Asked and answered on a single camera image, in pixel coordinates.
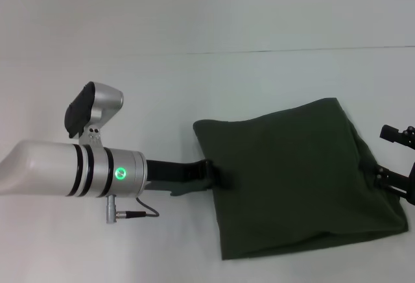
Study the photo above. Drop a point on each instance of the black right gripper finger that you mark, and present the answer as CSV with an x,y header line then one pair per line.
x,y
394,184
397,135

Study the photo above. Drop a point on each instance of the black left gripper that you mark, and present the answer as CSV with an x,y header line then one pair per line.
x,y
175,172

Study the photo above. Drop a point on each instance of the dark green FREE t-shirt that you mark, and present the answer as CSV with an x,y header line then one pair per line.
x,y
291,182

